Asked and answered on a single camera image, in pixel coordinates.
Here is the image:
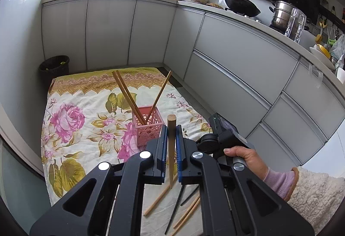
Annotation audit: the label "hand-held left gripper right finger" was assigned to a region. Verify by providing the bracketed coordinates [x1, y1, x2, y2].
[175, 125, 315, 236]

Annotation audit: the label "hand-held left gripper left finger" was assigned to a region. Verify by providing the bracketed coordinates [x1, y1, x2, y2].
[30, 125, 169, 236]

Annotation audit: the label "wooden chopstick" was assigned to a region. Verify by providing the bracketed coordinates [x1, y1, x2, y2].
[116, 70, 148, 126]
[175, 198, 201, 235]
[112, 71, 144, 125]
[146, 71, 172, 124]
[172, 194, 201, 229]
[144, 174, 178, 217]
[166, 115, 177, 189]

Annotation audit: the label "pink perforated utensil holder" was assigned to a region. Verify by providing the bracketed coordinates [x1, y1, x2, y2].
[132, 107, 165, 147]

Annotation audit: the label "black chopstick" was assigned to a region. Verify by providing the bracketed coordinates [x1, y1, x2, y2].
[164, 185, 186, 235]
[180, 186, 200, 206]

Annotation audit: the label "person's right forearm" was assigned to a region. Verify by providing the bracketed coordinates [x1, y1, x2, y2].
[263, 167, 345, 236]

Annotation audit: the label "hanging kitchen utensils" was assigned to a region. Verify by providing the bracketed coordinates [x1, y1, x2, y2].
[318, 17, 339, 46]

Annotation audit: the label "person's right hand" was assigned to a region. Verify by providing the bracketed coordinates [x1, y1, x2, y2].
[224, 146, 270, 181]

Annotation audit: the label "white kitchen cabinet unit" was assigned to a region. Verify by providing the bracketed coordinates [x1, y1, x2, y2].
[42, 0, 345, 180]

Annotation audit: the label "floral printed cloth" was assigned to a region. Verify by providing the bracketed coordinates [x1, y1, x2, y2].
[40, 67, 216, 236]

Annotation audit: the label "clear tape strip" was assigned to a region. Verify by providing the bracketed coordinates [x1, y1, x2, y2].
[307, 62, 324, 88]

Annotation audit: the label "white plate with yellow bowl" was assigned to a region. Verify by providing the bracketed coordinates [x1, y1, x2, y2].
[309, 47, 336, 71]

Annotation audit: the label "clear glass pitcher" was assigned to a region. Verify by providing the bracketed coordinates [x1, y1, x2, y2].
[284, 8, 308, 44]

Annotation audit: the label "yellow bowl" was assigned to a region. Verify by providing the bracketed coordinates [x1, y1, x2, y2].
[315, 44, 331, 58]

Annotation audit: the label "steel steamer pot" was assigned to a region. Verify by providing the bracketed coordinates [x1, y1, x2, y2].
[269, 0, 297, 30]

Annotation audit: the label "dark woven trash bin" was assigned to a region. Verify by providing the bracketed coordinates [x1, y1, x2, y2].
[38, 55, 70, 83]

